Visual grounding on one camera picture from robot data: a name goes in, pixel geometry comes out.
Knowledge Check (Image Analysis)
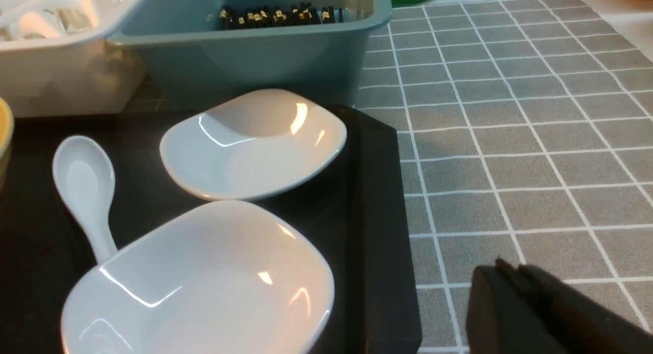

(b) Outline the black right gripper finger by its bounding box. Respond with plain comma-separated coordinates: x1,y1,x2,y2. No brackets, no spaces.
465,258,652,353

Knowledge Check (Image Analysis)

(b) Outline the pile of white spoons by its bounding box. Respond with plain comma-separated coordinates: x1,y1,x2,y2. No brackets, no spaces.
2,0,112,42

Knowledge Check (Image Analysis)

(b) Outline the white ceramic soup spoon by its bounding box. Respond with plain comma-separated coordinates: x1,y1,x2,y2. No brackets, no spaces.
52,135,118,264

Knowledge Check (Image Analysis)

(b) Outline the black plastic serving tray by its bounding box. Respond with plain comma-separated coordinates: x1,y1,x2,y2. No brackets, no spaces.
1,106,422,353

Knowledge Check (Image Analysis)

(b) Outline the white plastic spoon bin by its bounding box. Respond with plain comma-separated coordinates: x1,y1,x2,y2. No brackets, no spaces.
1,0,147,118

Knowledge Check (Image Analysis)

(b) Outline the teal plastic chopstick bin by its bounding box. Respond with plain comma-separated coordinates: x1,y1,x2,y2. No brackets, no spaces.
108,0,392,111

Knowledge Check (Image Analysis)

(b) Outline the grey checked table mat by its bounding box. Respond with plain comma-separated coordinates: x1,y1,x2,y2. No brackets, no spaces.
356,0,652,353

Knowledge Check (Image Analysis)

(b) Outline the yellow noodle bowl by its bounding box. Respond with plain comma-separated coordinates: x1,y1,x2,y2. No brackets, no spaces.
0,98,15,188

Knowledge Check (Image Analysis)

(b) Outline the white square dish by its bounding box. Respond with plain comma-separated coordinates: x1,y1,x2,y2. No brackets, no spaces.
60,200,335,353
159,89,347,201

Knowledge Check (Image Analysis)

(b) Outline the bundle of black chopsticks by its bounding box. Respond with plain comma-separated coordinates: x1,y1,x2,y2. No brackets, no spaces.
214,1,347,31

